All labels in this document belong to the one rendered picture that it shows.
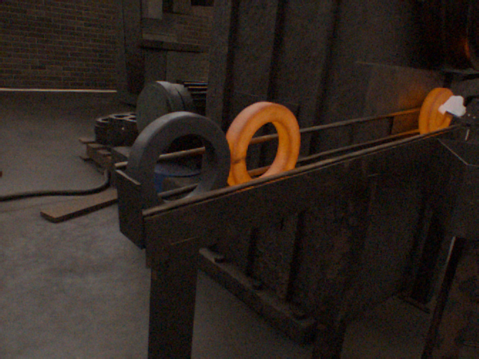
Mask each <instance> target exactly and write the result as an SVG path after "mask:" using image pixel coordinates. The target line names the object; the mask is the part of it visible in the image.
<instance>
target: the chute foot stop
mask: <svg viewBox="0 0 479 359"><path fill-rule="evenodd" d="M115 174H116V184H117V195H118V214H119V225H120V232H121V233H122V234H123V235H124V236H126V237H127V238H128V239H129V240H130V241H132V242H133V243H134V245H136V246H137V247H138V248H139V249H141V250H143V249H144V248H145V247H144V232H143V203H142V188H141V183H139V182H137V181H136V180H134V179H133V178H131V177H129V176H128V175H126V174H125V173H123V172H121V171H120V170H116V171H115Z"/></svg>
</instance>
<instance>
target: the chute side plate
mask: <svg viewBox="0 0 479 359"><path fill-rule="evenodd" d="M467 133H468V136H467V139H466V135H467ZM477 135H479V133H476V132H475V131H472V130H469V131H468V129H467V128H456V129H454V130H449V131H446V132H442V133H439V134H436V135H431V136H429V137H425V138H422V139H419V140H414V141H411V142H407V143H404V144H402V145H397V146H394V147H390V148H387V149H384V150H379V151H377V152H372V153H369V154H367V155H362V156H359V157H355V158H352V159H349V160H344V161H342V162H337V163H334V164H332V165H327V166H325V167H320V168H317V169H315V170H310V171H307V172H303V173H300V174H297V175H292V176H290V177H285V178H282V179H278V180H275V181H272V182H268V183H265V184H261V185H258V186H255V187H250V188H248V189H244V190H240V191H238V192H233V193H230V194H226V195H223V196H220V197H215V198H213V199H209V200H205V201H203V202H198V203H195V204H191V205H188V206H185V207H181V208H178V209H174V210H171V211H168V212H163V213H161V214H156V215H153V216H151V217H146V218H144V219H143V220H144V235H145V265H146V267H147V268H150V267H152V266H155V265H158V264H161V263H163V262H166V261H169V258H170V245H171V244H172V243H175V242H178V241H183V240H186V239H191V238H194V237H197V236H200V249H201V248H203V247H206V246H209V245H211V244H214V243H217V242H219V241H222V240H225V239H228V238H230V237H232V236H236V235H238V234H241V233H243V232H246V231H249V230H251V229H254V228H257V227H260V226H262V225H265V224H268V223H270V222H273V221H276V220H278V219H281V218H283V217H287V216H289V215H291V214H295V213H297V212H300V211H302V210H305V209H308V208H310V207H313V206H316V205H318V204H321V203H324V202H327V201H329V200H331V199H335V198H337V197H340V196H342V195H345V194H348V193H350V192H353V191H356V190H358V189H361V188H364V184H365V180H366V176H369V175H374V174H379V176H378V182H380V181H382V180H386V179H388V178H390V177H394V176H396V175H399V174H401V173H404V172H407V171H409V170H412V169H415V168H417V167H420V166H423V165H426V164H428V163H430V160H431V155H432V151H433V146H434V143H435V140H436V138H438V139H444V140H454V141H460V142H467V141H469V140H471V139H472V138H474V137H475V136H477Z"/></svg>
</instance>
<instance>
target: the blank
mask: <svg viewBox="0 0 479 359"><path fill-rule="evenodd" d="M452 96H453V94H452V92H451V91H450V90H449V89H446V88H434V89H433V90H432V91H431V92H430V93H429V94H428V95H427V96H426V99H425V100H424V102H423V104H422V107H421V111H420V115H419V119H418V129H419V132H420V134H423V133H426V132H430V131H434V130H438V129H441V128H446V127H448V126H449V123H450V119H449V118H447V117H446V116H445V115H444V114H442V113H441V112H439V111H438V109H439V107H440V106H441V105H444V104H445V103H446V102H447V101H448V100H449V99H450V97H452Z"/></svg>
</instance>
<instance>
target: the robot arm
mask: <svg viewBox="0 0 479 359"><path fill-rule="evenodd" d="M438 111H439V112H441V113H442V114H444V115H445V116H446V117H447V118H449V119H451V120H452V121H454V122H456V123H458V124H460V125H461V126H463V127H465V128H467V129H469V130H472V131H475V132H476V133H479V100H478V99H475V98H474V99H472V101H471V103H470V104H468V106H467V107H464V106H463V98H462V97H461V96H457V97H456V96H452V97H450V99H449V100H448V101H447V102H446V103H445V104H444V105H441V106H440V107H439V109H438ZM467 142H469V143H475V144H479V135H477V136H475V137H474V138H472V139H471V140H469V141H467Z"/></svg>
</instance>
